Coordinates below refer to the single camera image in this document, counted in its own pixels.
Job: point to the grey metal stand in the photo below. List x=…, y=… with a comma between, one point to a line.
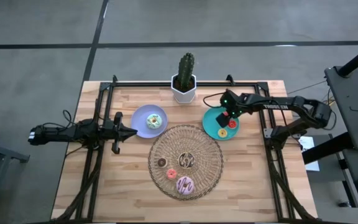
x=11, y=154

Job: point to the white paper sheet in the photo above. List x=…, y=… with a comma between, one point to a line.
x=312, y=165

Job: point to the large mint-glazed donut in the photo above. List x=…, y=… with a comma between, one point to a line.
x=149, y=123

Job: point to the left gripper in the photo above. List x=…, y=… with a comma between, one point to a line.
x=117, y=133

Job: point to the large purple-glazed donut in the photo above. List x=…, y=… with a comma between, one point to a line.
x=180, y=186

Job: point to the small chocolate-glazed donut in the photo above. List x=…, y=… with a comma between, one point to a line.
x=159, y=162

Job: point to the white hexagonal plant pot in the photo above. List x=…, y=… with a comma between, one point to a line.
x=183, y=97

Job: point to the small pink-glazed donut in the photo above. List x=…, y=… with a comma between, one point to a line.
x=169, y=174

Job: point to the green cactus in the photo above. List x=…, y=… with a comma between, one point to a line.
x=186, y=70

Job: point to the purple plate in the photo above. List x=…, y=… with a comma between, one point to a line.
x=138, y=124

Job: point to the small red-glazed donut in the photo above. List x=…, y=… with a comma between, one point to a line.
x=231, y=125
x=225, y=114

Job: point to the teal plate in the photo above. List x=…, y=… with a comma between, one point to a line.
x=211, y=127

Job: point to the round woven placemat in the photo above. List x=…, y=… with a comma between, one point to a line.
x=204, y=174

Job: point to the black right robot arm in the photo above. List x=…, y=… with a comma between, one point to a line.
x=291, y=104

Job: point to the grey side table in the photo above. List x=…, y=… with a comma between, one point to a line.
x=353, y=102

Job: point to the small yellow-glazed donut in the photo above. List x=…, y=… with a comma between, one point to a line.
x=219, y=133

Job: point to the large chocolate sprinkle donut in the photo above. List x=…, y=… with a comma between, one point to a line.
x=181, y=160

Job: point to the black aluminium table frame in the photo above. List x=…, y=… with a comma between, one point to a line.
x=135, y=84

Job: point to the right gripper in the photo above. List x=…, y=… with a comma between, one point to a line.
x=233, y=104

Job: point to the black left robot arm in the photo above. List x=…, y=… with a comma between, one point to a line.
x=61, y=132

